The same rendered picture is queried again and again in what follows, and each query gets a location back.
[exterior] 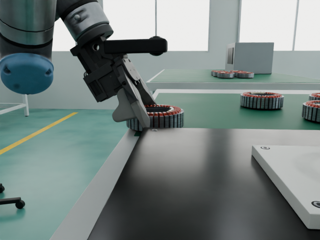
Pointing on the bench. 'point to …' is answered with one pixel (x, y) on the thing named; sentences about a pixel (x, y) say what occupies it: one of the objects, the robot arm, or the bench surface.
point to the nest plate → (294, 177)
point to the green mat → (236, 112)
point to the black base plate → (202, 188)
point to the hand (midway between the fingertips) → (156, 120)
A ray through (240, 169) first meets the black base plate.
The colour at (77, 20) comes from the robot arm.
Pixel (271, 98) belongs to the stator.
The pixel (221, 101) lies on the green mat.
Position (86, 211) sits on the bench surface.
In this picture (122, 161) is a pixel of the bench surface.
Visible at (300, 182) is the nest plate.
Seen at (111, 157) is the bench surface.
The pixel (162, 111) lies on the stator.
